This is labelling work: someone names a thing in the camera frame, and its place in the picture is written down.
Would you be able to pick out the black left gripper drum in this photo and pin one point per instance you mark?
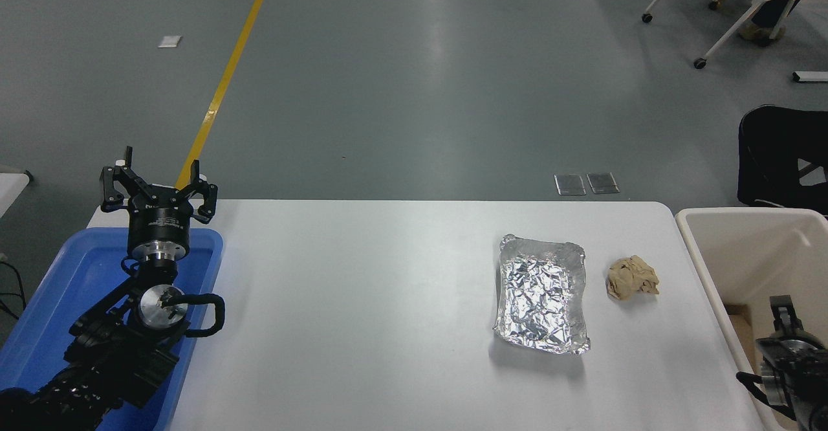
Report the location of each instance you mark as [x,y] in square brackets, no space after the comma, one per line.
[160,221]

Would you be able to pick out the foil tray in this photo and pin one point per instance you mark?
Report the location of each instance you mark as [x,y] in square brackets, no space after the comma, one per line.
[542,295]

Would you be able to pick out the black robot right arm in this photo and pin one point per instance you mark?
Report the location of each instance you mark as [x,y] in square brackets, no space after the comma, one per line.
[805,386]

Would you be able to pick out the metal floor plate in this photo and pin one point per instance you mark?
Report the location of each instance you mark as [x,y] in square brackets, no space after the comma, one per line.
[570,184]
[603,183]

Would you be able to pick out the brown cardboard piece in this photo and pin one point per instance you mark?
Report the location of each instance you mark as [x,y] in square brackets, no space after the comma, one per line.
[740,327]

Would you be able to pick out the large pale bin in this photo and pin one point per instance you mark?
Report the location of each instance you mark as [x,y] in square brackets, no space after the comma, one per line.
[757,250]

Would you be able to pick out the blue plastic tray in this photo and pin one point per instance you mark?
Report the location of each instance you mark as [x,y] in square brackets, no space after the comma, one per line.
[71,269]

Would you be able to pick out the white side table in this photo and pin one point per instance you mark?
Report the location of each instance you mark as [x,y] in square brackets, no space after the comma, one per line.
[10,191]

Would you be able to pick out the crumpled tan paper ball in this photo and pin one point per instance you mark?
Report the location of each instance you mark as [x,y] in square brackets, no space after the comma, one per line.
[631,279]

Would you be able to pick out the black chair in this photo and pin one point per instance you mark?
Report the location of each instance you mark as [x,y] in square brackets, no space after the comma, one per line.
[773,153]

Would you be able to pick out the white flat bar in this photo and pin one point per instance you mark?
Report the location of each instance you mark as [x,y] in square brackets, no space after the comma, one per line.
[810,76]

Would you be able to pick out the white-framed wheeled chair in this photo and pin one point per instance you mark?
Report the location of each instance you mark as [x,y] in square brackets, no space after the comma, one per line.
[737,26]

